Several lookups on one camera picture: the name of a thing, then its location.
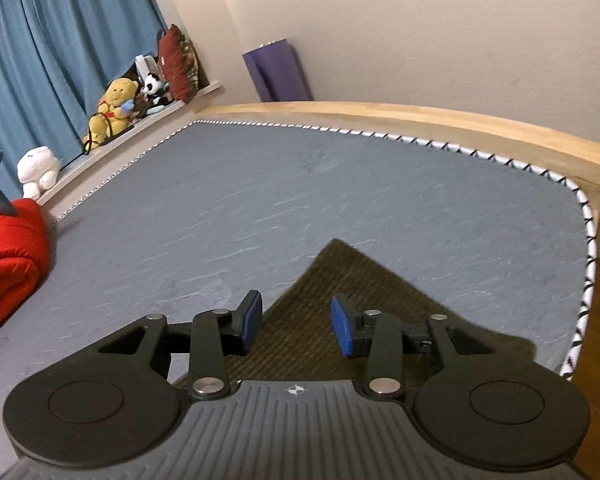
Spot panda plush toy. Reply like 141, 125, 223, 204
140, 72, 173, 104

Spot dark red cushion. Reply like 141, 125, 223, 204
157, 23, 201, 104

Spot white window sill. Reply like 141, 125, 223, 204
35, 82, 224, 207

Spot yellow bear plush toy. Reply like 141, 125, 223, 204
82, 78, 139, 152

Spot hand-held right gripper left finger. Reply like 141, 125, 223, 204
97, 289, 265, 402

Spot olive green corduroy pants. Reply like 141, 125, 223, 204
172, 238, 539, 397

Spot white plush toy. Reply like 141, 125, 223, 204
16, 145, 61, 200

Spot red folded quilt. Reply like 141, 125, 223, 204
0, 199, 50, 342

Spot wooden bed frame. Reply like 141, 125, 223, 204
192, 101, 600, 232

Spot purple rolled mat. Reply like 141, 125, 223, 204
242, 38, 314, 104

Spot blue curtain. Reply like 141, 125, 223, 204
0, 0, 169, 202

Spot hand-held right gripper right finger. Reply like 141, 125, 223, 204
330, 293, 487, 402

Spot small white fan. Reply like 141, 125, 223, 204
134, 54, 160, 84

